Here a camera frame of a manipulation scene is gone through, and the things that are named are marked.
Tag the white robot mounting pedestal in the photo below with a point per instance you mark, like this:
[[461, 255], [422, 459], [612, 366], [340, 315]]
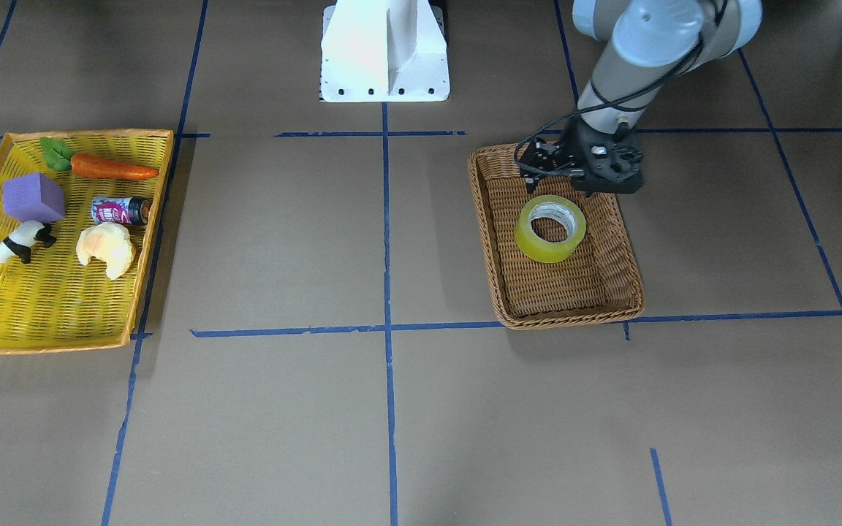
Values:
[[384, 51]]

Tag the toy panda figure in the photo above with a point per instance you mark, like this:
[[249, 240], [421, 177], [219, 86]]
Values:
[[22, 240]]

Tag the yellow tape roll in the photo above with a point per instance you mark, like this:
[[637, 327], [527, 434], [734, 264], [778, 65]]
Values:
[[560, 210]]

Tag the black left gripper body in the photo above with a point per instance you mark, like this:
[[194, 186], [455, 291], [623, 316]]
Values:
[[573, 148]]

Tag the yellow plastic basket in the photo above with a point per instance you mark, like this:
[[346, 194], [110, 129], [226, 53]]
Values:
[[54, 304]]

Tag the small drink can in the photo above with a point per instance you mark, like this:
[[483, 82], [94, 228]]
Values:
[[132, 211]]

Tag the toy orange carrot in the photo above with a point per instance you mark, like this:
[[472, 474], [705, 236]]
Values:
[[59, 156]]

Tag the toy bread croissant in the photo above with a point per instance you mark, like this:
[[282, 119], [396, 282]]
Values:
[[110, 243]]

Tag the brown wicker basket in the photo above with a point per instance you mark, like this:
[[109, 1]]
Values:
[[598, 283]]

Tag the purple foam cube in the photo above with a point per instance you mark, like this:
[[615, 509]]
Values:
[[33, 197]]

